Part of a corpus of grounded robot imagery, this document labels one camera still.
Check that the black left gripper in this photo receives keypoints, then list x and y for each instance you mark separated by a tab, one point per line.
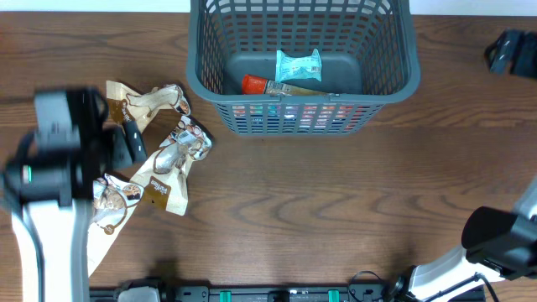
117	137

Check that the tan snack pouch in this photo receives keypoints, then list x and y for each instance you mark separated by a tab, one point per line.
163	176
127	105
114	203

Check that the colourful tissue pack box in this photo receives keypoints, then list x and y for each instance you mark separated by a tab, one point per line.
307	119

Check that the orange cracker sleeve package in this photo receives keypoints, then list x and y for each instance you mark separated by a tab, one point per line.
254	85

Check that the light teal tissue packet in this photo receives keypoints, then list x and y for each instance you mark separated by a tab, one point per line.
298	68

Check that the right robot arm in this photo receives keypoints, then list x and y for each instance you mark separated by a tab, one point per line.
495	246

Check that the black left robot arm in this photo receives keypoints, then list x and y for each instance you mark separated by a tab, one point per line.
52	232

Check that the grey plastic basket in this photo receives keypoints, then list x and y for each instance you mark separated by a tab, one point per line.
368	52

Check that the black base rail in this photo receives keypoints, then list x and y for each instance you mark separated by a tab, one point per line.
158	290

